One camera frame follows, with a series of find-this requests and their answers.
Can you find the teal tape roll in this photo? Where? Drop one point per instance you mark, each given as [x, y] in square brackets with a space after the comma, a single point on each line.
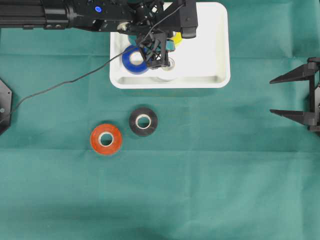
[132, 40]

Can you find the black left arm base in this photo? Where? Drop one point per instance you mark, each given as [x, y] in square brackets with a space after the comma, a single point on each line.
[6, 97]

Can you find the yellow tape roll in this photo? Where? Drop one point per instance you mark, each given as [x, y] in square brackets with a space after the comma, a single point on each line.
[177, 38]

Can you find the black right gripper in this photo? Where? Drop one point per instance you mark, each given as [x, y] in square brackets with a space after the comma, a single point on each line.
[311, 118]

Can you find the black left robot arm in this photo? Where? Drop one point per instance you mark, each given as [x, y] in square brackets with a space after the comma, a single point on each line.
[89, 15]

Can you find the red tape roll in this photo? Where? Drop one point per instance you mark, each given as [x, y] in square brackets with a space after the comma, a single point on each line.
[106, 139]

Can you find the black tape roll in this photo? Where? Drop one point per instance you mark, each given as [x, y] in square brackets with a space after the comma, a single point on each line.
[143, 121]

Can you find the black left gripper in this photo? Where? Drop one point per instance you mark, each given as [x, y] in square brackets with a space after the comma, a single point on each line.
[153, 42]

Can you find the white tape roll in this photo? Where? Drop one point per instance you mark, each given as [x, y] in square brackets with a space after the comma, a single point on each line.
[166, 73]

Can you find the green table cloth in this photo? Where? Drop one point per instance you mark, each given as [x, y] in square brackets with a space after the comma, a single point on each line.
[219, 166]

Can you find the white plastic tray case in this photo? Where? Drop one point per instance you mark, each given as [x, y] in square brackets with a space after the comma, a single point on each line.
[200, 62]

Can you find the blue tape roll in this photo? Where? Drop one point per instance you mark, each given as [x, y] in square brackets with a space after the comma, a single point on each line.
[133, 61]

